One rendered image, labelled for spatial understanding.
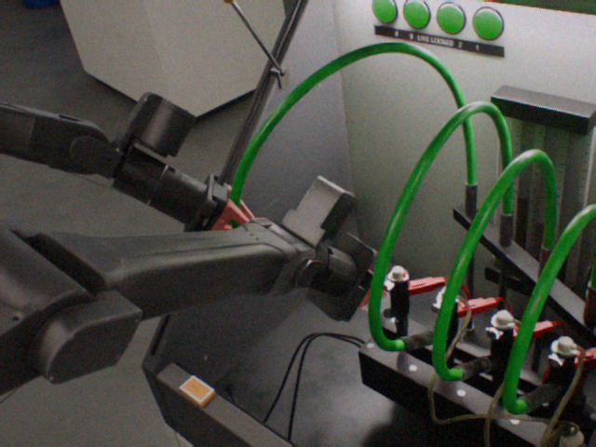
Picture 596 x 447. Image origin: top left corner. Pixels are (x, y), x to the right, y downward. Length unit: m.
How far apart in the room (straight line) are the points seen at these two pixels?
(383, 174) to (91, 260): 0.92
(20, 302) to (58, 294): 0.02
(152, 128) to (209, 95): 3.08
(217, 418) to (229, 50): 3.06
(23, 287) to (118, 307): 0.06
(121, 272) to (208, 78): 3.46
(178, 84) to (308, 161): 2.61
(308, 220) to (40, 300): 0.44
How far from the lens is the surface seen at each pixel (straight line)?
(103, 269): 0.41
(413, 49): 0.88
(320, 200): 0.75
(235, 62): 3.94
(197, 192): 0.83
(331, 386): 1.19
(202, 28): 3.78
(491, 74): 1.05
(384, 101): 1.19
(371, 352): 1.03
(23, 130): 0.80
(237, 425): 1.02
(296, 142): 1.17
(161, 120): 0.82
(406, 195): 0.72
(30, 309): 0.36
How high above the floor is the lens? 1.75
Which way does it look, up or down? 36 degrees down
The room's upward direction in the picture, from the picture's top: 10 degrees counter-clockwise
